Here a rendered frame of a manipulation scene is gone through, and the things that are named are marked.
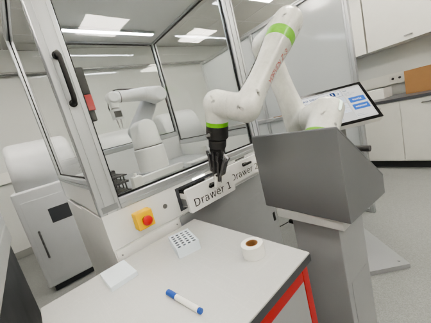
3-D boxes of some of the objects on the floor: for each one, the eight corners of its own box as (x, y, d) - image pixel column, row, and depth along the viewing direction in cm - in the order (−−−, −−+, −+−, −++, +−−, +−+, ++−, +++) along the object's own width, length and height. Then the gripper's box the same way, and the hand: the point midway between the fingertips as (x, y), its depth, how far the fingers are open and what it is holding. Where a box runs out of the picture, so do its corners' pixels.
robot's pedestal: (397, 342, 106) (377, 189, 93) (372, 400, 89) (344, 223, 76) (332, 309, 130) (309, 184, 117) (303, 349, 113) (272, 208, 100)
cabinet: (291, 272, 166) (269, 167, 152) (172, 410, 102) (114, 252, 88) (209, 240, 239) (189, 168, 225) (109, 309, 175) (72, 214, 161)
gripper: (200, 136, 98) (202, 184, 108) (222, 144, 89) (222, 195, 100) (213, 132, 103) (213, 179, 113) (235, 140, 94) (233, 189, 104)
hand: (217, 180), depth 105 cm, fingers closed, pressing on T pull
